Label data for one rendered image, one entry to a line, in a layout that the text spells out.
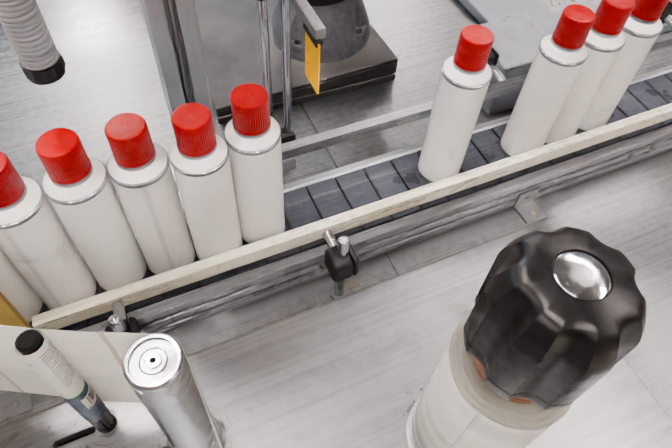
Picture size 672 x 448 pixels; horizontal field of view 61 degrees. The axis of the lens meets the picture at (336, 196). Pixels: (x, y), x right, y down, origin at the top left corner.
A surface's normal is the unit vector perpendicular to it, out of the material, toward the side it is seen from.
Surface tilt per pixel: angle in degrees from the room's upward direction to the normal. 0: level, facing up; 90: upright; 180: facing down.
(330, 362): 0
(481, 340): 90
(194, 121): 2
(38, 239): 90
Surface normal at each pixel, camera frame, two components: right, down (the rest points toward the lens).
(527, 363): -0.59, 0.63
